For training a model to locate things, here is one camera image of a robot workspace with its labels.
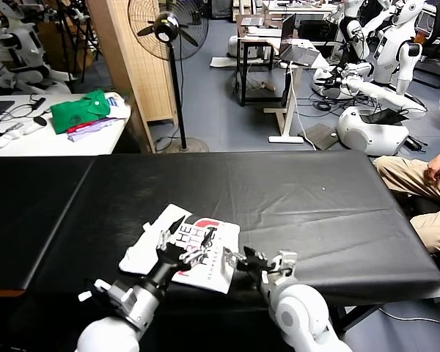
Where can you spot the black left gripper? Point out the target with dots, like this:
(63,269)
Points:
(168,264)

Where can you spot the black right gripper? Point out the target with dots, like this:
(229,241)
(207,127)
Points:
(258,267)

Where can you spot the white printed t-shirt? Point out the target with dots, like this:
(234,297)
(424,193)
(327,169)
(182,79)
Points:
(139,256)

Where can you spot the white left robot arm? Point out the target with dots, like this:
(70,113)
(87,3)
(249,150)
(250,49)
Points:
(106,337)

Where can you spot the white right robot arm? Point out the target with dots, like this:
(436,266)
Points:
(297,315)

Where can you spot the white rounded robot base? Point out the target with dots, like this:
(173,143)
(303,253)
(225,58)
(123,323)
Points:
(357,136)

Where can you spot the white robot with outstretched arm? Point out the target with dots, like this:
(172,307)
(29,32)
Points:
(383,94)

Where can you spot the black leather table cover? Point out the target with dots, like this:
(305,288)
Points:
(22,220)
(278,183)

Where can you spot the white-legged desk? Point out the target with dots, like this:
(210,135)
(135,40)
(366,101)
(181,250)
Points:
(285,139)

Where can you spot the grey floor board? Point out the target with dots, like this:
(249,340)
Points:
(318,136)

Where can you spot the purple folded shirt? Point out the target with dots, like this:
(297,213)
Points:
(86,135)

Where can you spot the red folded garment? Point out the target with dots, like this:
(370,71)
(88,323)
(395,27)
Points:
(78,129)

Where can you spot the wooden partition panel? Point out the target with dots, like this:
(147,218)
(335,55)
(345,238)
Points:
(148,92)

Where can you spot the green polo shirt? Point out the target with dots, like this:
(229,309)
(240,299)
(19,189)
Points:
(75,114)

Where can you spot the small wooden floor item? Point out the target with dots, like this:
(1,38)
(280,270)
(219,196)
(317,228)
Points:
(269,87)

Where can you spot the white side table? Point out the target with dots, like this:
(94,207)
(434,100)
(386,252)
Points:
(40,145)

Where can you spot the khaki trousers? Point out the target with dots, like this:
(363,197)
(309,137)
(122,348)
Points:
(401,176)

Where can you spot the white floor board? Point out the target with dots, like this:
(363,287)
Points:
(223,62)

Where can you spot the white handheld controller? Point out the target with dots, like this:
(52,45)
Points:
(31,129)
(7,141)

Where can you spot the black stick device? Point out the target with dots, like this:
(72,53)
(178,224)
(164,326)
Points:
(38,103)

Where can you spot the grey marker pen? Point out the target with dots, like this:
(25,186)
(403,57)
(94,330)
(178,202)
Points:
(14,127)

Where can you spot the black power adapter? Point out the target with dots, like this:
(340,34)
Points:
(416,143)

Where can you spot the small white dome base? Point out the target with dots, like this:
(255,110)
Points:
(234,46)

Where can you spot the open dark laptop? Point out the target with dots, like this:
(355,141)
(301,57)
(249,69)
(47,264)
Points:
(302,55)

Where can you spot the black metal desk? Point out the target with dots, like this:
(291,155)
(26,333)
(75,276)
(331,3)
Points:
(258,38)

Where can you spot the black standing fan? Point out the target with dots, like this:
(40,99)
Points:
(166,25)

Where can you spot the white tape roll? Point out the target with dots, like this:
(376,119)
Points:
(253,29)

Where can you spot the white robot with grey panel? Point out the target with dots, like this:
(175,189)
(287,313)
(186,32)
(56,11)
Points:
(31,74)

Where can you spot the black monitor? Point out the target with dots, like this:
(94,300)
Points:
(317,30)

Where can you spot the white round-headed humanoid robot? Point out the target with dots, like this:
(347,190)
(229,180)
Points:
(388,55)

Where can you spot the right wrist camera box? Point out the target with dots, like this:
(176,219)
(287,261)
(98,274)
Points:
(286,258)

